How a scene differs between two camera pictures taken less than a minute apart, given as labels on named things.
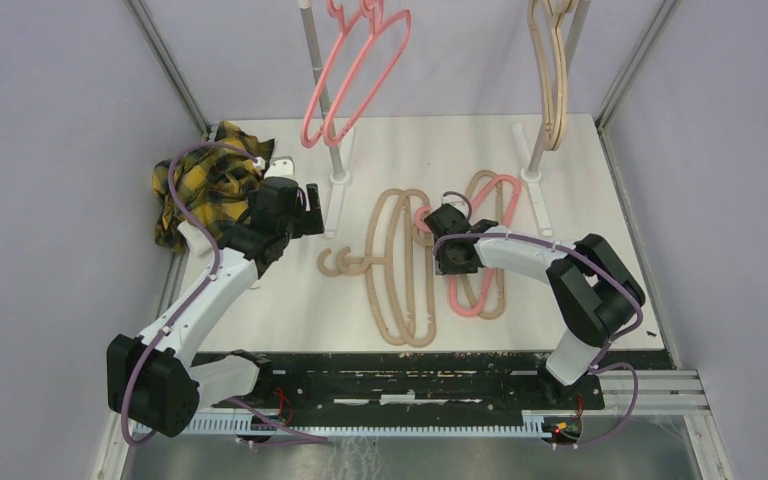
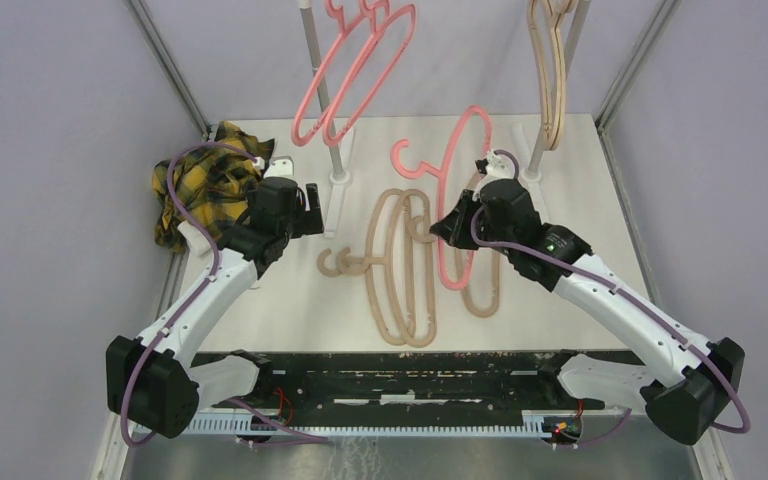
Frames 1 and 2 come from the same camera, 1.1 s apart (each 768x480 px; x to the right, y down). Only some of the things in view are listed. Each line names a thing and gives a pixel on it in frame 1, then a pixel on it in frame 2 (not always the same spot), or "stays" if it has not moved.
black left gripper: x=308 y=222 stays
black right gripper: x=443 y=264 to x=455 y=222
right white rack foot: x=532 y=176 stays
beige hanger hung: x=560 y=58 stays
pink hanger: x=419 y=223 to x=441 y=171
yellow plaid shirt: x=211 y=183 stays
